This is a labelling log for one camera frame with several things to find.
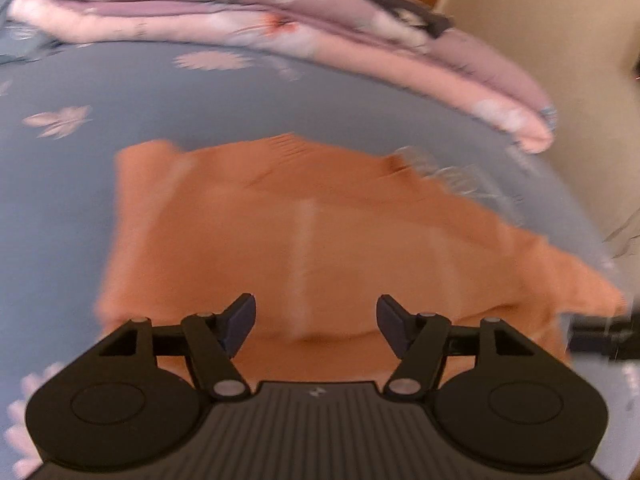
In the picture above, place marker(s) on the blue pillow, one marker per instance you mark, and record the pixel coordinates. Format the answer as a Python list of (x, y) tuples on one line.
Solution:
[(20, 45)]

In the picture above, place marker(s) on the pink floral quilt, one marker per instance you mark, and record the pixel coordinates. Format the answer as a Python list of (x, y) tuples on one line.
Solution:
[(225, 15)]

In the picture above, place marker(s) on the bed with blue floral sheet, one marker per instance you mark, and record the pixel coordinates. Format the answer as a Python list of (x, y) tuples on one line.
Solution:
[(75, 185)]

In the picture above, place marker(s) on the dark folded clothes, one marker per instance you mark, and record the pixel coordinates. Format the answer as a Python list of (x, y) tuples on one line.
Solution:
[(400, 7)]

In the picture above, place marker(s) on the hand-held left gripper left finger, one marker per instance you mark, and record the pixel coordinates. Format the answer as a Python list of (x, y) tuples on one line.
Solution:
[(239, 325)]

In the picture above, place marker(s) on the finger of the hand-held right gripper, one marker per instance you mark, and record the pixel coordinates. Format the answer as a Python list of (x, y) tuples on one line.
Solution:
[(600, 344), (615, 317)]

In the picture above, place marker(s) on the orange striped sweater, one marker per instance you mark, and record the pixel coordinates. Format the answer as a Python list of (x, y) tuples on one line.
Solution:
[(325, 220)]

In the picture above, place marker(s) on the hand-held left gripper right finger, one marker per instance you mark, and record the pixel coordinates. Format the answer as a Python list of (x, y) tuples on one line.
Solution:
[(392, 325)]

